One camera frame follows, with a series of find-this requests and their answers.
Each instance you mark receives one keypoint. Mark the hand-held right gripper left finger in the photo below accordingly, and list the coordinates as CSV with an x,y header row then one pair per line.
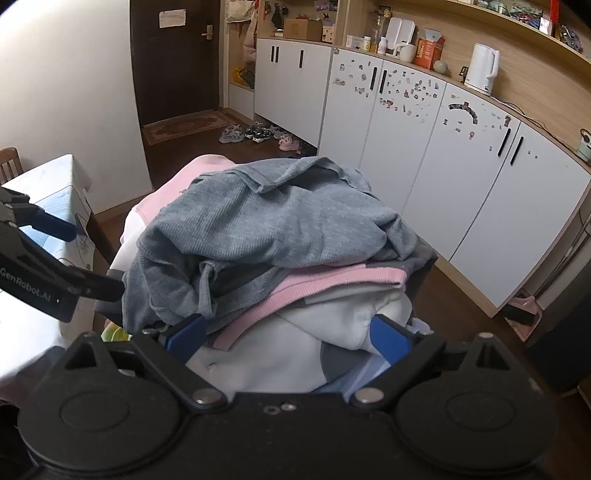
x,y
187,336

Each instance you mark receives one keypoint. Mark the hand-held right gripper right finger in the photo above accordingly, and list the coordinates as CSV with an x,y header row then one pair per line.
x,y
387,338

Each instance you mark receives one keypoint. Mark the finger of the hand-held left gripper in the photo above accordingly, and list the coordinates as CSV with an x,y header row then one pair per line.
x,y
53,227
92,287

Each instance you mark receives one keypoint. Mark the white and pink sweatshirt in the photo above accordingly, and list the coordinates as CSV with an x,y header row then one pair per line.
x,y
286,350

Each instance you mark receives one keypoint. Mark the grey knit long-sleeve top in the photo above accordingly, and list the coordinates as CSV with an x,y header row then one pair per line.
x,y
277,217

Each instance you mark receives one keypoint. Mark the yellow green cloth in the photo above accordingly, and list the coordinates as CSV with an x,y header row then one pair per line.
x,y
113,332

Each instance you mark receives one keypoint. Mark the brown wooden chair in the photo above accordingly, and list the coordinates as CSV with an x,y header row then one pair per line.
x,y
9,166

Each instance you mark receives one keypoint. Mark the pale pink garment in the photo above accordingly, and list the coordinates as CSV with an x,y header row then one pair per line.
x,y
152,203

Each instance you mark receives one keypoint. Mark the pink dustpan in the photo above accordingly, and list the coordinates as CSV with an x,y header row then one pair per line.
x,y
524,323

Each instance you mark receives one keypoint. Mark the patterned doormat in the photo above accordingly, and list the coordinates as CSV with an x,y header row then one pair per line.
x,y
184,127

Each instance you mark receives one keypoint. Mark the white cabinet with stickers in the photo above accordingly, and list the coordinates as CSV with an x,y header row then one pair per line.
x,y
461,184

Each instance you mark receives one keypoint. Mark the dark metal appliance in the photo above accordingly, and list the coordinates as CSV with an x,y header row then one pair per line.
x,y
563,323

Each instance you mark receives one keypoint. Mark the dark brown door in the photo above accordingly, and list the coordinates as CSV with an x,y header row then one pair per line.
x,y
184,69

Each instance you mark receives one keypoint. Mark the row of shoes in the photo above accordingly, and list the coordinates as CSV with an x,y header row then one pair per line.
x,y
258,133

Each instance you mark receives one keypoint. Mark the white paper notice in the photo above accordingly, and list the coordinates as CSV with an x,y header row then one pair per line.
x,y
172,19

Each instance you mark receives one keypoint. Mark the yellow bag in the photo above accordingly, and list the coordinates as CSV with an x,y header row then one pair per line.
x,y
241,76

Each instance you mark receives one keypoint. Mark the mint green cup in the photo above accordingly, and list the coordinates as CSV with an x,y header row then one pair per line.
x,y
585,147

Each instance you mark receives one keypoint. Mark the pale green round object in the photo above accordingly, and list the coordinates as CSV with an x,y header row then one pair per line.
x,y
441,67

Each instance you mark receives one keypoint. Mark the white mug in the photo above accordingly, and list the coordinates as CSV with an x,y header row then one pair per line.
x,y
406,53

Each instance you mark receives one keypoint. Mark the white electric kettle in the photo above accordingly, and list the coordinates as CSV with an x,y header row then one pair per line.
x,y
482,67

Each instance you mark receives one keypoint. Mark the orange carton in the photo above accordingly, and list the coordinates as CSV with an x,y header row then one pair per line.
x,y
427,53

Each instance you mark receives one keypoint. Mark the white bottle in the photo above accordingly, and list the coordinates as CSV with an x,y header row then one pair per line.
x,y
382,46

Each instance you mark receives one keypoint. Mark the white plastic holder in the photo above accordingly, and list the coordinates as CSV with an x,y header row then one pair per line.
x,y
400,30

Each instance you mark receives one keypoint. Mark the small pink drawer box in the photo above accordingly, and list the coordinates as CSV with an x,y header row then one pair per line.
x,y
328,34

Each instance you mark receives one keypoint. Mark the cardboard box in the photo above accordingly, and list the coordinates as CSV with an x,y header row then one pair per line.
x,y
302,29

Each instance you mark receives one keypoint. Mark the row of shelf ornaments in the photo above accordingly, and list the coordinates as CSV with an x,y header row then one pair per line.
x,y
526,11

